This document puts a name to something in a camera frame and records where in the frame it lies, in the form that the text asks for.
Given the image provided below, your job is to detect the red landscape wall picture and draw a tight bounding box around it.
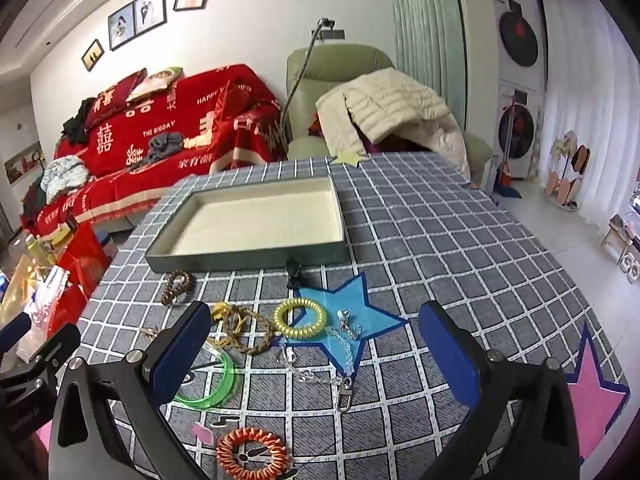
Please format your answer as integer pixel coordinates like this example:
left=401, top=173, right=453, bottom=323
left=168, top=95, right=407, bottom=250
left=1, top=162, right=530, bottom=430
left=4, top=142, right=43, bottom=183

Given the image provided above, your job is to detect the grey crumpled garment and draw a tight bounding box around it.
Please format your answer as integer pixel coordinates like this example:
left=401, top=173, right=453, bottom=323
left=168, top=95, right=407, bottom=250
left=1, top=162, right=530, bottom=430
left=145, top=131, right=185, bottom=163

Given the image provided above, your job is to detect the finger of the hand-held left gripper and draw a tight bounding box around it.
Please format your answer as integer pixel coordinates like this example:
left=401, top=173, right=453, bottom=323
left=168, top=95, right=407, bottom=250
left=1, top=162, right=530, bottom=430
left=0, top=312, right=34, bottom=357
left=0, top=323, right=82, bottom=438

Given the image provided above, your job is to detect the braided rope bracelet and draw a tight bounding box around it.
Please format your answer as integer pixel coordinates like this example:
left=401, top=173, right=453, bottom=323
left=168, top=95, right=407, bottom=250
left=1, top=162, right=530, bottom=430
left=222, top=305, right=273, bottom=357

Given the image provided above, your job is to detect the black framed couple photo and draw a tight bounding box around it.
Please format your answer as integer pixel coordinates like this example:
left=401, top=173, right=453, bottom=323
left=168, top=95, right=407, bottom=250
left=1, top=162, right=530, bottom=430
left=134, top=0, right=167, bottom=35

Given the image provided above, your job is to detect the grey tray with cream lining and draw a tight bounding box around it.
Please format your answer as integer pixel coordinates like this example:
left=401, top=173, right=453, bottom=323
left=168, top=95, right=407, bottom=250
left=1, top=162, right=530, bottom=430
left=144, top=175, right=347, bottom=273

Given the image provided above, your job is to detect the dark clothes pile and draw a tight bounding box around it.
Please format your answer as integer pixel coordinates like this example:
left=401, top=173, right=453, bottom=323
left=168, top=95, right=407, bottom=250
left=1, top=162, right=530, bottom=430
left=61, top=97, right=98, bottom=143

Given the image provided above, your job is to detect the yellow-green star sticker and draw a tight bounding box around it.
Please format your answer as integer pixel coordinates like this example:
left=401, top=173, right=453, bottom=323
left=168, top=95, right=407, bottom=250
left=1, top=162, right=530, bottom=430
left=332, top=149, right=373, bottom=167

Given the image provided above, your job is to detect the white washing machine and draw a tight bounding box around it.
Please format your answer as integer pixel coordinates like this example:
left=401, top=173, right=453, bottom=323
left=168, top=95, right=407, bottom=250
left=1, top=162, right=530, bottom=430
left=492, top=82, right=543, bottom=181

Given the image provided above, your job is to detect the yellow spiral hair tie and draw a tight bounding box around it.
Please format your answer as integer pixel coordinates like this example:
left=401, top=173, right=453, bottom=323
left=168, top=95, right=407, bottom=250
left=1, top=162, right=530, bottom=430
left=272, top=298, right=328, bottom=341

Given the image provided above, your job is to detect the cream quilted jacket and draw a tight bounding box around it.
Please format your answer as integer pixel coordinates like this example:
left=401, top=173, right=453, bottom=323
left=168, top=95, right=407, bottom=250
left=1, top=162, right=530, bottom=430
left=315, top=67, right=451, bottom=153

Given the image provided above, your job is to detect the brown spiral hair tie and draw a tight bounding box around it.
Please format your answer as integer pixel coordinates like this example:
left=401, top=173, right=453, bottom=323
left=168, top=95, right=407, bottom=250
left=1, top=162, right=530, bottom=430
left=161, top=270, right=197, bottom=306

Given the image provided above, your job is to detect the pale green armchair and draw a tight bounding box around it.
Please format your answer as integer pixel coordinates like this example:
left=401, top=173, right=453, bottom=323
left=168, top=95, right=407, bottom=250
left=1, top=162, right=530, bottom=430
left=286, top=45, right=493, bottom=186

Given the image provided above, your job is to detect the teal pleated curtain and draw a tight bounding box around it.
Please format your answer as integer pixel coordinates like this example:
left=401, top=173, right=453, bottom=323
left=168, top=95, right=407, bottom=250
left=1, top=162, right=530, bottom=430
left=385, top=0, right=471, bottom=136

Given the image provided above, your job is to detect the thin yellow hair tie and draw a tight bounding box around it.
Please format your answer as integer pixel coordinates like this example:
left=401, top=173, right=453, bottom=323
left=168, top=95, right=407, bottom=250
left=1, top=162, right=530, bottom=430
left=210, top=301, right=261, bottom=348

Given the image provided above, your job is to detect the gooseneck phone stand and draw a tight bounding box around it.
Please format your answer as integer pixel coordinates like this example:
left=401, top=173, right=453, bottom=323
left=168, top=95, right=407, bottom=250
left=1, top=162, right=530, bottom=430
left=279, top=17, right=346, bottom=158

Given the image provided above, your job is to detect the white patterned cloth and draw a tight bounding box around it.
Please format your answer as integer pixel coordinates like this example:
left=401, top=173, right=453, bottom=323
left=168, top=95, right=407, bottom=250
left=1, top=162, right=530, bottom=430
left=41, top=156, right=91, bottom=192

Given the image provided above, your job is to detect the slipper rack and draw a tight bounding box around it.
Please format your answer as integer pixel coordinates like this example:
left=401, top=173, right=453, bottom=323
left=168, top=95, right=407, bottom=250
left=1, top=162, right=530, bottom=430
left=545, top=130, right=591, bottom=211

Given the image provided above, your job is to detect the red gift bag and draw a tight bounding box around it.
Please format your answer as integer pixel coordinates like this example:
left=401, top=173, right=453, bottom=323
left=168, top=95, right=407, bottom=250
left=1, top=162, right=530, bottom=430
left=57, top=220, right=118, bottom=301

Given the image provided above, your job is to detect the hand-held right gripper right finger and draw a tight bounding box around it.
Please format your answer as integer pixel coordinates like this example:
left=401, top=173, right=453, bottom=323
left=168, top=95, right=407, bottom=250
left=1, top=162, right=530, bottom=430
left=419, top=301, right=590, bottom=480

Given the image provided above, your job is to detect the small wooden stool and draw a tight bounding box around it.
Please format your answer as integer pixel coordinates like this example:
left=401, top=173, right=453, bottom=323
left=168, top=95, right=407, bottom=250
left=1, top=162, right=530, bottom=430
left=600, top=212, right=640, bottom=261

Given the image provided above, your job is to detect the white quilted blanket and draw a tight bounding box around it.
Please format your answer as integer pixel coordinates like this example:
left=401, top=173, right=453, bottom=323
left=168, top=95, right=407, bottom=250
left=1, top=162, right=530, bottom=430
left=390, top=110, right=471, bottom=181

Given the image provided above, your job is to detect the orange spiral hair tie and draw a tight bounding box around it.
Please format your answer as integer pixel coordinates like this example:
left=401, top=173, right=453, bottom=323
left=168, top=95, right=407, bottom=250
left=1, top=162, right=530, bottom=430
left=216, top=427, right=288, bottom=478

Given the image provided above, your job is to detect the red printed sofa blanket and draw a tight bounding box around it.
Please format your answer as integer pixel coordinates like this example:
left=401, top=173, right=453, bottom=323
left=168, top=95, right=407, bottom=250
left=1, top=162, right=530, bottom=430
left=22, top=64, right=283, bottom=236

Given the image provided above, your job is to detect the black framed portrait photo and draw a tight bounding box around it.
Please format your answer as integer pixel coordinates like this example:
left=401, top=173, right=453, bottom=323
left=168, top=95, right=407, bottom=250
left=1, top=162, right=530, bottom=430
left=108, top=2, right=136, bottom=51

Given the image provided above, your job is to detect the pink star sticker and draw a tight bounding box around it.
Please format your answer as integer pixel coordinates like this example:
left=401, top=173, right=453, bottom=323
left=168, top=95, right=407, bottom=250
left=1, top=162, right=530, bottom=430
left=562, top=322, right=631, bottom=466

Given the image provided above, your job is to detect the clear bead chain with clasp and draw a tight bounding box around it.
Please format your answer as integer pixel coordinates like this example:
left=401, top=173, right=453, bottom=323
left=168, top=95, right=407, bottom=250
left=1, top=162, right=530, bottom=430
left=272, top=325, right=358, bottom=413

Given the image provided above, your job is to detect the cream patterned cushion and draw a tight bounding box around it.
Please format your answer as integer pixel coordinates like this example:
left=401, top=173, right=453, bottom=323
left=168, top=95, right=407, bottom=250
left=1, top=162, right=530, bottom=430
left=126, top=66, right=183, bottom=103

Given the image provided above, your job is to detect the clear plastic packaging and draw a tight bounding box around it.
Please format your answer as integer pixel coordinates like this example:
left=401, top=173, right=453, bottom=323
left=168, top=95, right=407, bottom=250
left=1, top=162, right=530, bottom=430
left=17, top=265, right=71, bottom=346

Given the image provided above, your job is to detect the white dryer with round door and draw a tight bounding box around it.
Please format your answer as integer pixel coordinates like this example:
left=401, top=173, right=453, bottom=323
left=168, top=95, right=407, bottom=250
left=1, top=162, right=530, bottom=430
left=492, top=0, right=546, bottom=86

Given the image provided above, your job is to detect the grey checked tablecloth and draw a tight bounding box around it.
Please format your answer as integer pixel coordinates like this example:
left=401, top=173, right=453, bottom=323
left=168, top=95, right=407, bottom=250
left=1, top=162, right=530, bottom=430
left=75, top=150, right=631, bottom=480

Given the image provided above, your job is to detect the black hair claw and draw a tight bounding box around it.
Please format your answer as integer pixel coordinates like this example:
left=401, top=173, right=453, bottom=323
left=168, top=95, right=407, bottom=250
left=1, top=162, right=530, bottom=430
left=285, top=258, right=305, bottom=289

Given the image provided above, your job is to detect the white sheer curtain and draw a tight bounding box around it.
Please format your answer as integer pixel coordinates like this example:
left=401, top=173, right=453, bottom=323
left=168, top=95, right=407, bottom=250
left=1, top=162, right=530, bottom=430
left=537, top=0, right=640, bottom=231

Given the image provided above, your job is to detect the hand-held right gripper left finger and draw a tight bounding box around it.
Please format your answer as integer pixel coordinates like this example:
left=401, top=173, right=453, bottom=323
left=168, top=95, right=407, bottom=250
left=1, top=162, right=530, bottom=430
left=47, top=301, right=213, bottom=480

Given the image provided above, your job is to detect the red printed pillow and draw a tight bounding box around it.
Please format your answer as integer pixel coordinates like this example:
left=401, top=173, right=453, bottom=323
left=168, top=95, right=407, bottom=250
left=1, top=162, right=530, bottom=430
left=84, top=67, right=148, bottom=131

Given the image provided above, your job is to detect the red broom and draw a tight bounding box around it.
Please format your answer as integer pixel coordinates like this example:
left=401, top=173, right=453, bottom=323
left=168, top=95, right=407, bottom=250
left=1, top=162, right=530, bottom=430
left=492, top=92, right=521, bottom=198

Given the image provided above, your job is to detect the blue star sticker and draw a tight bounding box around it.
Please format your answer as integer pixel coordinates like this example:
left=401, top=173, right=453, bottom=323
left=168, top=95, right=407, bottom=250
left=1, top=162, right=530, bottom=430
left=290, top=271, right=408, bottom=356

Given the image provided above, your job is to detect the green plastic bangle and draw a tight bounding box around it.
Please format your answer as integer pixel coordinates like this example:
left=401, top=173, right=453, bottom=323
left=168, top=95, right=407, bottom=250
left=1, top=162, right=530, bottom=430
left=172, top=347, right=243, bottom=408

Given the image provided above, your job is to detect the small black picture frame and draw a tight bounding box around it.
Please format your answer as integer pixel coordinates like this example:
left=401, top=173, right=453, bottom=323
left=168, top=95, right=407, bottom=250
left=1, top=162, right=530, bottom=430
left=81, top=39, right=105, bottom=72

